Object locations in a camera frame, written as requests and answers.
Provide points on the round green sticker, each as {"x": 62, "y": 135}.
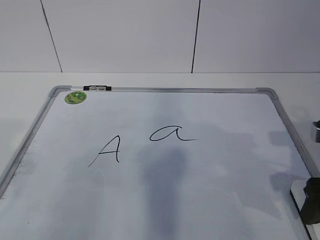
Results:
{"x": 75, "y": 97}

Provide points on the white board with aluminium frame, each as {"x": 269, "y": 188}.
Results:
{"x": 157, "y": 164}

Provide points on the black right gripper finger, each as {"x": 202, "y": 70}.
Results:
{"x": 310, "y": 211}

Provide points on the black silver hanging clip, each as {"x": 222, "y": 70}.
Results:
{"x": 99, "y": 88}

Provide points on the white board eraser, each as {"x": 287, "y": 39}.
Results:
{"x": 298, "y": 196}

